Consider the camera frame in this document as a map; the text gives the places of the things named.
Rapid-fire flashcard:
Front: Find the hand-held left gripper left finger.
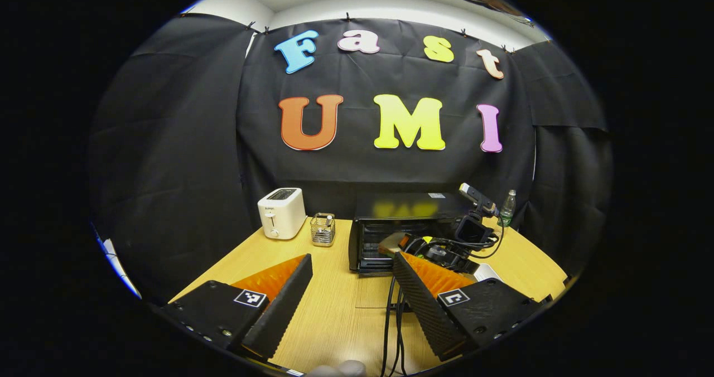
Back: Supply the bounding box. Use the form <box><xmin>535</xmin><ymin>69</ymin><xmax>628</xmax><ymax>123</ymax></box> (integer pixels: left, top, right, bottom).
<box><xmin>162</xmin><ymin>253</ymin><xmax>313</xmax><ymax>361</ymax></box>

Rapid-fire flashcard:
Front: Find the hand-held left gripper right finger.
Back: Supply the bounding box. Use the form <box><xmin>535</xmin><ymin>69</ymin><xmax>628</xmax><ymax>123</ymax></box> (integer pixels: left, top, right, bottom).
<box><xmin>392</xmin><ymin>251</ymin><xmax>543</xmax><ymax>362</ymax></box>

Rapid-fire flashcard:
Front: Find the black electric oven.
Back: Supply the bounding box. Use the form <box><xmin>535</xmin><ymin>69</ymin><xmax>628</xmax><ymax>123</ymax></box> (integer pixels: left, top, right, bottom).
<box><xmin>348</xmin><ymin>192</ymin><xmax>476</xmax><ymax>310</ymax></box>

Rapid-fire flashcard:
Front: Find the clear plastic water bottle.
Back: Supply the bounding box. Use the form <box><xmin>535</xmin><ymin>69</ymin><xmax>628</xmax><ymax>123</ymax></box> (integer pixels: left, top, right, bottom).
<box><xmin>498</xmin><ymin>190</ymin><xmax>517</xmax><ymax>228</ymax></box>

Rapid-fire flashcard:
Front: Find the white rectangular plate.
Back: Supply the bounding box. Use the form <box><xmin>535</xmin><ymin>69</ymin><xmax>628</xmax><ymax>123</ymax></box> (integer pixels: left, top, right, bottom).
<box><xmin>473</xmin><ymin>263</ymin><xmax>503</xmax><ymax>283</ymax></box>

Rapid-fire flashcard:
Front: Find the white toaster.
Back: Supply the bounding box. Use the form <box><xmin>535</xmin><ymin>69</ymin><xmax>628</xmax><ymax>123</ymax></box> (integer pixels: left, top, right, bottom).
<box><xmin>257</xmin><ymin>187</ymin><xmax>307</xmax><ymax>240</ymax></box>

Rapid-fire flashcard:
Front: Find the black backdrop cloth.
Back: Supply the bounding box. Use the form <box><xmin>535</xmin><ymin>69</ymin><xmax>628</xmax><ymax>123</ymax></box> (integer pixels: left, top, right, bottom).
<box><xmin>89</xmin><ymin>13</ymin><xmax>614</xmax><ymax>305</ymax></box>

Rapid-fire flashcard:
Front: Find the black cable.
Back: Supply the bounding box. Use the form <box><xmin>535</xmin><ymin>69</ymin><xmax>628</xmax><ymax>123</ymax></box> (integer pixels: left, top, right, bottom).
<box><xmin>381</xmin><ymin>277</ymin><xmax>395</xmax><ymax>377</ymax></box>
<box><xmin>395</xmin><ymin>288</ymin><xmax>408</xmax><ymax>377</ymax></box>

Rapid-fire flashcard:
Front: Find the metal wire holder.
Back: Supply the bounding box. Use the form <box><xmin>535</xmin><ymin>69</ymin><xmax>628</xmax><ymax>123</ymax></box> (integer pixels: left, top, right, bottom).
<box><xmin>310</xmin><ymin>213</ymin><xmax>336</xmax><ymax>248</ymax></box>

